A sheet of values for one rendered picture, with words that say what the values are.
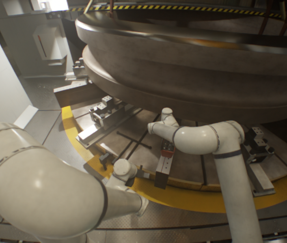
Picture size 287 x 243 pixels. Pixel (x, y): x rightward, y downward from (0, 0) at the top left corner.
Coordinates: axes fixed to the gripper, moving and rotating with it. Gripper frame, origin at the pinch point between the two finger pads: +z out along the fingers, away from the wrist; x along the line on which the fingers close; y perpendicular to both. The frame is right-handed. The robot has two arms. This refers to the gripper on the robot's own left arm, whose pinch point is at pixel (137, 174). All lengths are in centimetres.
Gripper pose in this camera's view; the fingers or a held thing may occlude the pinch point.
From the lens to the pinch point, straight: 110.4
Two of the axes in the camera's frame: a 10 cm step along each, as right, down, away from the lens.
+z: 2.2, 4.3, 8.8
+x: -9.5, -1.1, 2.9
